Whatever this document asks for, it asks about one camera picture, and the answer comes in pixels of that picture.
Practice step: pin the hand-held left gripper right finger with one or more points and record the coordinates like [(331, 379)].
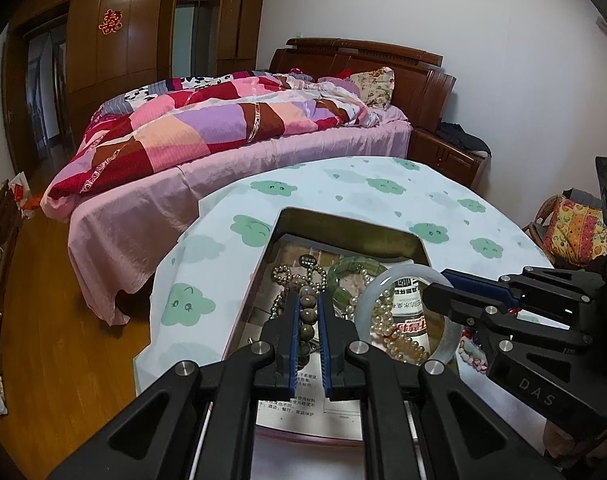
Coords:
[(326, 345)]

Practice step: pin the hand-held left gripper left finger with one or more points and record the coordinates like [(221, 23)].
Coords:
[(293, 345)]

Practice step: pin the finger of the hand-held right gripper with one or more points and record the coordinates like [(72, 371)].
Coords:
[(478, 285), (448, 300)]

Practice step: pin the white jade bangle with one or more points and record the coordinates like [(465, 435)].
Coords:
[(383, 280)]

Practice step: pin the green jade bangle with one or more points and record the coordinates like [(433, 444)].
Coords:
[(338, 272)]

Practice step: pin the pink tin box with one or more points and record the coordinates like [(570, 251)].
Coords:
[(343, 225)]

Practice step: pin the person's right hand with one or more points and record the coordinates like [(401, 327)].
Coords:
[(573, 442)]

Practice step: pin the colourful patterned cushion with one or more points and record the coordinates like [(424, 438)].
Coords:
[(576, 230)]

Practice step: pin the white cloud-print tablecloth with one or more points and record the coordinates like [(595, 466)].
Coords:
[(383, 195)]

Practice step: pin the wooden nightstand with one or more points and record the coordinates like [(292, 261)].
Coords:
[(448, 160)]

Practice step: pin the dark clothes pile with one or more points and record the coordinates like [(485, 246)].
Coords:
[(463, 137)]

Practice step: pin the bed with pink sheet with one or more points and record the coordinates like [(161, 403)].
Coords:
[(133, 220)]

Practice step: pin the floral pillow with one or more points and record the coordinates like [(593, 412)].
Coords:
[(376, 85)]

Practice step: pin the patchwork quilt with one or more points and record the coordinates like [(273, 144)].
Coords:
[(183, 130)]

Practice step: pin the red and white bag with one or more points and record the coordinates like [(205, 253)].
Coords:
[(20, 192)]

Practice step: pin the wooden wardrobe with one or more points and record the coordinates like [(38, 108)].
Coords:
[(128, 60)]

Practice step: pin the red paper decoration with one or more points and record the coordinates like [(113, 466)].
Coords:
[(109, 21)]

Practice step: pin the wooden bed frame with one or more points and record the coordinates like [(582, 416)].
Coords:
[(423, 90)]

